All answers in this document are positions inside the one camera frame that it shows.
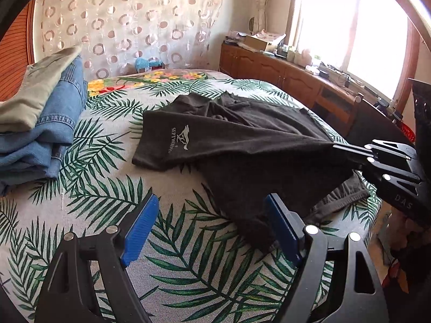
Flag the black pants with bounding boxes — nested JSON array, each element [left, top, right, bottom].
[[132, 93, 369, 252]]

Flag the long wooden sideboard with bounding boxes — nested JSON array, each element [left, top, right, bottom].
[[219, 42, 392, 127]]

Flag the palm leaf bed sheet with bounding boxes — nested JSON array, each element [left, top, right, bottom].
[[0, 76, 383, 323]]

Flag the blue folded jeans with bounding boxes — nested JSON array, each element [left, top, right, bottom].
[[1, 56, 88, 196]]

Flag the cardboard box on sideboard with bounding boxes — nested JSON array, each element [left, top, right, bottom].
[[243, 33, 286, 52]]

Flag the beige folded pants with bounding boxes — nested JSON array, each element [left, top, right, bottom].
[[1, 44, 82, 133]]

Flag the floral pink blanket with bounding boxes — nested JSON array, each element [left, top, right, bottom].
[[88, 69, 231, 98]]

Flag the blue tissue pack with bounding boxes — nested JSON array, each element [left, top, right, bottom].
[[134, 57, 165, 73]]

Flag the circle pattern sheer curtain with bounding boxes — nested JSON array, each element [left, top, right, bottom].
[[33, 0, 223, 80]]

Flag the window with wooden frame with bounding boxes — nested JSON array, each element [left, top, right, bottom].
[[286, 0, 420, 107]]

